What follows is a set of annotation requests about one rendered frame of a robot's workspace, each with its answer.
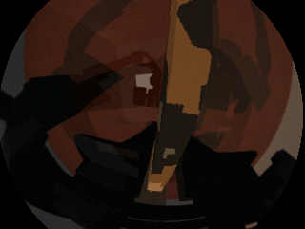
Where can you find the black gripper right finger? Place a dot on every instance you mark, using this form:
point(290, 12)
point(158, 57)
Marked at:
point(199, 165)

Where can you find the tan wooden rectangular post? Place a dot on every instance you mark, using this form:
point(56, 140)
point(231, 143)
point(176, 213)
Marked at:
point(153, 197)

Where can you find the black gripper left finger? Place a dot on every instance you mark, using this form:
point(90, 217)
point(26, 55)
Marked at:
point(131, 156)

